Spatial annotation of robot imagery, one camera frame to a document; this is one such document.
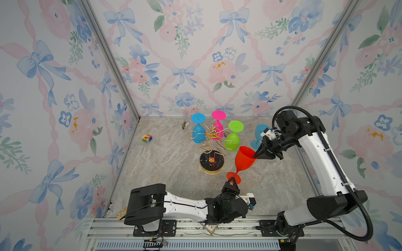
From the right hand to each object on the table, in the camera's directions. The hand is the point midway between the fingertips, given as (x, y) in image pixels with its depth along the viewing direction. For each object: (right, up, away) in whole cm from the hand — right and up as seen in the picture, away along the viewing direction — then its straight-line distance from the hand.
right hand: (255, 155), depth 68 cm
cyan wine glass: (-25, +10, +6) cm, 27 cm away
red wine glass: (-6, -1, -4) cm, 7 cm away
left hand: (-9, -10, +5) cm, 15 cm away
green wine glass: (-8, +6, +13) cm, 16 cm away
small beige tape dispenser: (-36, +15, +46) cm, 60 cm away
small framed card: (-19, -35, +5) cm, 40 cm away
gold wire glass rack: (-17, +2, +16) cm, 23 cm away
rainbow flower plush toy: (-61, +6, +39) cm, 72 cm away
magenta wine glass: (-15, +19, +13) cm, 27 cm away
